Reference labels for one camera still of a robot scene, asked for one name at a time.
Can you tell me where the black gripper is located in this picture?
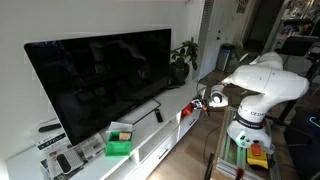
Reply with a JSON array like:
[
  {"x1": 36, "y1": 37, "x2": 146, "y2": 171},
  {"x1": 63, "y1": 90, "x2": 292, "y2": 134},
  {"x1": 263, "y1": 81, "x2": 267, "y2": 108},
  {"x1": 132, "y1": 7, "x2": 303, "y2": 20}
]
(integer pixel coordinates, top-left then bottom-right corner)
[{"x1": 191, "y1": 97, "x2": 211, "y2": 112}]

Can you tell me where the red sequin hat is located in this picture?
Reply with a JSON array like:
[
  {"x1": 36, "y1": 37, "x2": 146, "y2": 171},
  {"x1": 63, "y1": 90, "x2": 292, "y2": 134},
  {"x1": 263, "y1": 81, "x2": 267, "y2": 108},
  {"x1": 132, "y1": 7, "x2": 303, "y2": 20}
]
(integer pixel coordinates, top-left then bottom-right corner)
[{"x1": 181, "y1": 102, "x2": 196, "y2": 118}]

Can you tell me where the white tv stand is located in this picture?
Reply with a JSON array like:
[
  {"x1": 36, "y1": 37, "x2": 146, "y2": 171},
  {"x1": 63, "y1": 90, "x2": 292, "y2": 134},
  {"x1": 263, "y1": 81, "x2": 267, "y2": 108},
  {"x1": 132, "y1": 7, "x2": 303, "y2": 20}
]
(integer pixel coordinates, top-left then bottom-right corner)
[{"x1": 4, "y1": 79, "x2": 208, "y2": 180}]

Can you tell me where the green plant in dark pot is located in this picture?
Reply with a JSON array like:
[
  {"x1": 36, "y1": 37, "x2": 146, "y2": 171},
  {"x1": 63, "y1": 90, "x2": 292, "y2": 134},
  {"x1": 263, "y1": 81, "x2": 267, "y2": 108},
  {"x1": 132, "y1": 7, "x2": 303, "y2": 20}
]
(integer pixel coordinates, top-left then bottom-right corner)
[{"x1": 169, "y1": 36, "x2": 199, "y2": 87}]

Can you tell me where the dark waste bin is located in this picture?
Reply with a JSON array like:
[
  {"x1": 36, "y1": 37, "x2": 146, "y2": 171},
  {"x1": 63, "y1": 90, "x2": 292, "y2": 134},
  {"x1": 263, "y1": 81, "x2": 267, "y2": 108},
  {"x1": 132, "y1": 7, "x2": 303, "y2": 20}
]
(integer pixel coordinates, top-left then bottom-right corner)
[{"x1": 215, "y1": 43, "x2": 236, "y2": 73}]

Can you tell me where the white vented appliance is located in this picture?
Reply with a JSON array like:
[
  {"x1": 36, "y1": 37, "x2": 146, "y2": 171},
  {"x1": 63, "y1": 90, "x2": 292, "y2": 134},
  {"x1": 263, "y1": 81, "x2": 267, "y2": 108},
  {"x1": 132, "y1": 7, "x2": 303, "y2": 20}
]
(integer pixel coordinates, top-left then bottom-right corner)
[{"x1": 196, "y1": 0, "x2": 218, "y2": 79}]

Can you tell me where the orange red device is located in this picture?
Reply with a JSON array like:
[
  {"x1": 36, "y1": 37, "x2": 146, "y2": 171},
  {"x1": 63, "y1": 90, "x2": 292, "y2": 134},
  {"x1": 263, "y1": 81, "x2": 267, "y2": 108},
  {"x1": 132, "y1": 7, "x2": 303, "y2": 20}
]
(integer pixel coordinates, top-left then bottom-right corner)
[{"x1": 246, "y1": 143, "x2": 270, "y2": 170}]

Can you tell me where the green box with white lid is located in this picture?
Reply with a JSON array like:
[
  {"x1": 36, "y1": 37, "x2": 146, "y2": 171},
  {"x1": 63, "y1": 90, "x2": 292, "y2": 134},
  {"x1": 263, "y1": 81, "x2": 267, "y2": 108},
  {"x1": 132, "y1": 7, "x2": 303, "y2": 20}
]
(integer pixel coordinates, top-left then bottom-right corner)
[{"x1": 104, "y1": 121, "x2": 134, "y2": 158}]

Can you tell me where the black flat screen television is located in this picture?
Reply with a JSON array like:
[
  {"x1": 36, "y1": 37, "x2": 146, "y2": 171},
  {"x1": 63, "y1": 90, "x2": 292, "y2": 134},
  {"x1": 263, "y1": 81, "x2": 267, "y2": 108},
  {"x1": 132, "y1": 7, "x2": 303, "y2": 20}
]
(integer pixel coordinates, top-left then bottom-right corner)
[{"x1": 23, "y1": 28, "x2": 173, "y2": 147}]

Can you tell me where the black computer box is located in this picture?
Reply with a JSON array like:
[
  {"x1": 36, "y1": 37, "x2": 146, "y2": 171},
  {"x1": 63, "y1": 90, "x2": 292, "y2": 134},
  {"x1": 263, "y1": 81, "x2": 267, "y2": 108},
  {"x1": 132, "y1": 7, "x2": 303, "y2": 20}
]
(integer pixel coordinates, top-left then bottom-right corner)
[{"x1": 284, "y1": 106, "x2": 320, "y2": 180}]

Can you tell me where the black desk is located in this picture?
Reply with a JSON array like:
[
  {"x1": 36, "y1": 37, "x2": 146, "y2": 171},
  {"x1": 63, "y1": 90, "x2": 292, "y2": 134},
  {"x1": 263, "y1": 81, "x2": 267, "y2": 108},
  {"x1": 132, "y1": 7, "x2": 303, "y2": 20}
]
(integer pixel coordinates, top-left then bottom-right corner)
[{"x1": 273, "y1": 18, "x2": 320, "y2": 81}]

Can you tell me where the newspaper stack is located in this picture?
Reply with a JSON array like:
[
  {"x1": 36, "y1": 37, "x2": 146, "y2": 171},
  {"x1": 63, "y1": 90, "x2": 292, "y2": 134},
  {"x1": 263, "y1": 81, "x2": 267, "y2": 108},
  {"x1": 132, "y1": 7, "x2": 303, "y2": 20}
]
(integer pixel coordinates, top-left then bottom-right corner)
[{"x1": 31, "y1": 128, "x2": 108, "y2": 179}]

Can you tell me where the grey keypad remote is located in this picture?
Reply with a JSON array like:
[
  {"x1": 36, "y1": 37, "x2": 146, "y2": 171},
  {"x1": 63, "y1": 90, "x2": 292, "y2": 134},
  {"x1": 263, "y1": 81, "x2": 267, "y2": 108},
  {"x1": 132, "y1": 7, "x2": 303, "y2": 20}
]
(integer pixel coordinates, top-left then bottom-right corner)
[{"x1": 53, "y1": 148, "x2": 85, "y2": 172}]

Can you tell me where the black oval remote control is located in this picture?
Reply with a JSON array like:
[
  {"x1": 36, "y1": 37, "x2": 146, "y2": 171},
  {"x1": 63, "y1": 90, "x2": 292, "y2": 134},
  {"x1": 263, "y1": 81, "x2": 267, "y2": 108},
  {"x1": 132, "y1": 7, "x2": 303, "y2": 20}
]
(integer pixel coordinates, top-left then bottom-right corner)
[{"x1": 56, "y1": 153, "x2": 72, "y2": 174}]

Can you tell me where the aluminium frame robot table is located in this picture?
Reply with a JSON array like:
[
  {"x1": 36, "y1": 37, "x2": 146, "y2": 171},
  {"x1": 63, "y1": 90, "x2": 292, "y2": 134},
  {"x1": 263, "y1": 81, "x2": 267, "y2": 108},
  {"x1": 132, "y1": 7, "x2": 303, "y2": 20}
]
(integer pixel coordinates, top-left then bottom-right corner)
[{"x1": 213, "y1": 106, "x2": 282, "y2": 180}]

